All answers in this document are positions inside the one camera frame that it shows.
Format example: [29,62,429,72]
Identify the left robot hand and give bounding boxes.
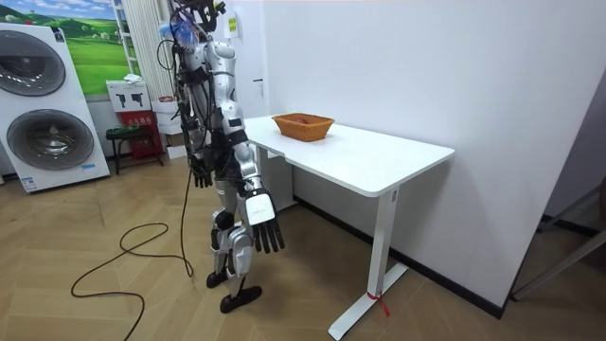
[190,158,215,189]

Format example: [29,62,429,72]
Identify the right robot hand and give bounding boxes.
[238,187,287,255]

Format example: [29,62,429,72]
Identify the robot legs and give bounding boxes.
[205,165,263,315]

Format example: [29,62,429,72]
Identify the stacked white boxes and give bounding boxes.
[151,99,188,161]

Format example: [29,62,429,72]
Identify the red cabinet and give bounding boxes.
[116,110,165,160]

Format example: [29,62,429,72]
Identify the robot body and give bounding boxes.
[170,0,241,184]

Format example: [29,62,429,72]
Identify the black stool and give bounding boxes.
[104,124,166,176]

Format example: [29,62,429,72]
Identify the orange wicker basket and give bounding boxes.
[271,112,336,143]

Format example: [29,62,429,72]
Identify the white desk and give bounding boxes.
[242,114,456,341]

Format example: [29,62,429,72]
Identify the white cardboard box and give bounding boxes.
[105,79,152,114]

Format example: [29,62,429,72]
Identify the red ribbon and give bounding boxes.
[365,290,392,319]

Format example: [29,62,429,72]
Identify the white washing machine tower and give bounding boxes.
[0,22,112,194]

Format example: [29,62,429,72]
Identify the black floor cable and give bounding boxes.
[70,168,196,341]

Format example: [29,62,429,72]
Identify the cable bundle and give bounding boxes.
[156,0,203,72]

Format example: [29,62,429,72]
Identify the white wall box yellow label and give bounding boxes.
[223,10,240,40]

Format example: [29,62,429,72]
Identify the green landscape wall poster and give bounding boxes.
[0,0,143,97]

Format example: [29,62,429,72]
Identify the grey metal frame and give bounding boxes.
[509,183,606,302]

